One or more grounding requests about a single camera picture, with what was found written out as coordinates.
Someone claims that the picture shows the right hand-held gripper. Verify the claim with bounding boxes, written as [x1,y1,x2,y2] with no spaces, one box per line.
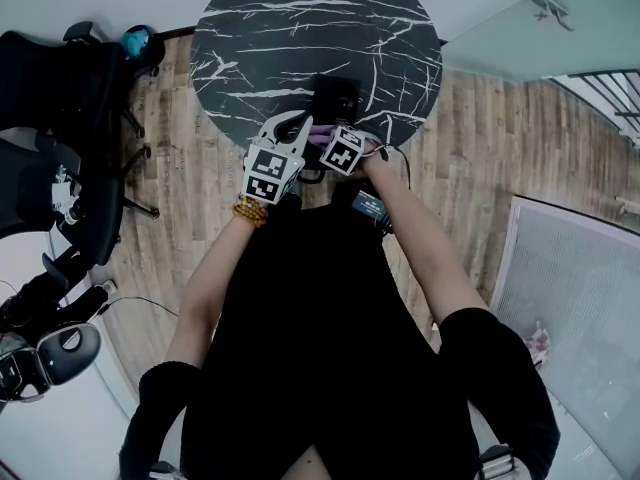
[319,125,366,177]

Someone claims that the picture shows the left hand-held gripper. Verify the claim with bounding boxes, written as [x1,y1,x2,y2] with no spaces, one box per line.
[242,110,315,204]

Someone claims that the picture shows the purple cloth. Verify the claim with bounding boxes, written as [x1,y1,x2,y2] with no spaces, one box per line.
[307,123,334,150]

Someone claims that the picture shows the black rectangular device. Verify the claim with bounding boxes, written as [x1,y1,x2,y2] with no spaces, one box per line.
[312,73,362,127]

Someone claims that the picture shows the person's left forearm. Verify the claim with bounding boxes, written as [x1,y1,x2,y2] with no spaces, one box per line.
[164,217,266,369]

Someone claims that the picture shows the person's right forearm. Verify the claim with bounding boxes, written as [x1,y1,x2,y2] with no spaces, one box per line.
[360,137,491,329]

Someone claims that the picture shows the black battery pack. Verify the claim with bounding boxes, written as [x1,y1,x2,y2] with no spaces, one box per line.
[349,187,394,235]

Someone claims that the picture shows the teal round object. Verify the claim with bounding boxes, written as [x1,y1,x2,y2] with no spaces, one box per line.
[119,25,151,60]

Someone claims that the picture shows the person's black clothing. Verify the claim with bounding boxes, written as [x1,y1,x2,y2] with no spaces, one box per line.
[118,192,561,480]

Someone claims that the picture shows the white black device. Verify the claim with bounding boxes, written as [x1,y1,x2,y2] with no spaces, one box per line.
[52,165,84,227]

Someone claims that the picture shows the black office chair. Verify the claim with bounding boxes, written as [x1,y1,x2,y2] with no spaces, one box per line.
[0,20,169,139]
[0,127,161,289]

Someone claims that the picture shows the frosted glass door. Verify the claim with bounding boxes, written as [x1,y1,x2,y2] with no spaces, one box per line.
[442,0,640,84]

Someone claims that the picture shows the pink checkered bag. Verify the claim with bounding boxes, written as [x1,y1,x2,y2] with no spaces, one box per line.
[523,320,552,365]

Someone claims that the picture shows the black railing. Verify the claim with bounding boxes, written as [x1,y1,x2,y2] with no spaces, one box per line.
[549,70,640,147]

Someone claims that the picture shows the white-framed frosted glass panel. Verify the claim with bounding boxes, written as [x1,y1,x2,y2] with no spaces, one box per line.
[489,195,640,480]

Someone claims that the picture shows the grey black machine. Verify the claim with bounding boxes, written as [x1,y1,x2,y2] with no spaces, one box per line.
[0,322,101,404]

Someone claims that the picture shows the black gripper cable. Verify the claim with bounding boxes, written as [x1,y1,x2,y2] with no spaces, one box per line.
[364,140,412,192]

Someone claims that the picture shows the brown bead bracelet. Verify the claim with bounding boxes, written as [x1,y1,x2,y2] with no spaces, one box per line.
[232,195,269,229]

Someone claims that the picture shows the black floor cable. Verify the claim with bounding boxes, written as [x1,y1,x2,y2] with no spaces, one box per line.
[97,295,180,319]

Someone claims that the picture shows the metal door handle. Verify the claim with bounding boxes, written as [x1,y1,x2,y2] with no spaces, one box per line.
[528,0,574,33]

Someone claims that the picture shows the grey strap buckle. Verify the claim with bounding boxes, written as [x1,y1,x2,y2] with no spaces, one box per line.
[477,445,516,480]
[148,460,186,480]

